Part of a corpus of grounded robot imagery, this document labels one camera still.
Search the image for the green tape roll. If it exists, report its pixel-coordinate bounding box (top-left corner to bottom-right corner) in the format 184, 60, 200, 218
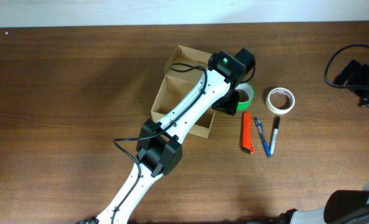
236, 83, 255, 111

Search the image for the orange utility knife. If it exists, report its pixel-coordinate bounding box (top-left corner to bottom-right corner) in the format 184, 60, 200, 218
241, 111, 255, 154

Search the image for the brown cardboard box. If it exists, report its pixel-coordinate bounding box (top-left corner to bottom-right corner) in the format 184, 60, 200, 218
151, 45, 211, 122

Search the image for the beige masking tape roll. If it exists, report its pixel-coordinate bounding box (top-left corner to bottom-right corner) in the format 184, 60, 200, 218
266, 87, 296, 114

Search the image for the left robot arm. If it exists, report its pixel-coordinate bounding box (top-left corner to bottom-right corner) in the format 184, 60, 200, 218
83, 49, 256, 224

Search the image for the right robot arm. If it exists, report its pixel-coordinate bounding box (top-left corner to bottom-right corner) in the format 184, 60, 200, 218
270, 60, 369, 224

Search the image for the black and white marker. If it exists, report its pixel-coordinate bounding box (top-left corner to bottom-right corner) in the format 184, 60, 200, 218
269, 116, 281, 154

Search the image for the blue ballpoint pen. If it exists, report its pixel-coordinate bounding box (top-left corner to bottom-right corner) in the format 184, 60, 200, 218
254, 117, 271, 158

